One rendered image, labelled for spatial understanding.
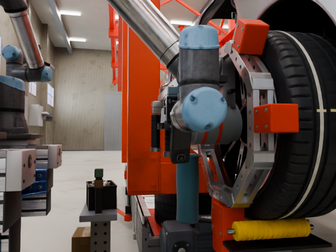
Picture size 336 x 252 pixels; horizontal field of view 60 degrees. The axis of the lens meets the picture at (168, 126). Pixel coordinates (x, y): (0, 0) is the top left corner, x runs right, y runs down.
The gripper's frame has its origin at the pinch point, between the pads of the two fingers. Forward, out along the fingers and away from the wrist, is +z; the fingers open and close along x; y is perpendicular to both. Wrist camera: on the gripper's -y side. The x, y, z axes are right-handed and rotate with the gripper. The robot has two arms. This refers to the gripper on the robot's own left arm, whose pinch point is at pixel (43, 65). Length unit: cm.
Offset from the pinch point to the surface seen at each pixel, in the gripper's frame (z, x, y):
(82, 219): -38, 48, 74
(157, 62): -24, 70, -5
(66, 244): 51, 13, 123
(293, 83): -94, 114, 14
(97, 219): -36, 54, 74
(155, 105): -55, 75, 21
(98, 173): -36, 52, 53
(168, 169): -23, 83, 48
